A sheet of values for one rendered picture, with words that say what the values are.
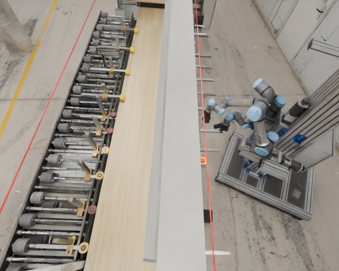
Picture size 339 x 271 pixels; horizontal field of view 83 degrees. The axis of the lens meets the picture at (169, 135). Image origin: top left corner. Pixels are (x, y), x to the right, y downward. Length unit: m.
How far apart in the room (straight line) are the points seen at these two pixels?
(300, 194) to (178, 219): 3.02
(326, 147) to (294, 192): 1.05
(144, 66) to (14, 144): 2.34
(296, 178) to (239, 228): 1.11
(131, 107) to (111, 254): 1.52
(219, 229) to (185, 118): 2.58
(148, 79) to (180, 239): 2.51
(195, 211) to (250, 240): 2.72
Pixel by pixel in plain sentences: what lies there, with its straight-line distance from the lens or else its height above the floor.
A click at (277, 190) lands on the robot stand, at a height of 0.21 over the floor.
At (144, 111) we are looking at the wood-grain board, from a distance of 2.36.
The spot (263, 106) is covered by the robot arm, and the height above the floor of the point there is 1.60.
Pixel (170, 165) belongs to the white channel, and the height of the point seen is 2.46.
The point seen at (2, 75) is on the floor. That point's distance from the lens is 4.98.
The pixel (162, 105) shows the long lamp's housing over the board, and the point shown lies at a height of 2.38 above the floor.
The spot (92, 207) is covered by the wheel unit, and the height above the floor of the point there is 0.90.
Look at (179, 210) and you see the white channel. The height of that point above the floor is 2.46.
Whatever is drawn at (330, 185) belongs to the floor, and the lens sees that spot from 3.94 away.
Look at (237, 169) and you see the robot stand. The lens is 2.98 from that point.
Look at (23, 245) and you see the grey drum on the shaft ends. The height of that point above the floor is 0.86.
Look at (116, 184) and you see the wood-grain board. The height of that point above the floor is 0.90.
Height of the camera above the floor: 2.78
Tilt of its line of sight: 60 degrees down
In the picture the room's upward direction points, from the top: 7 degrees clockwise
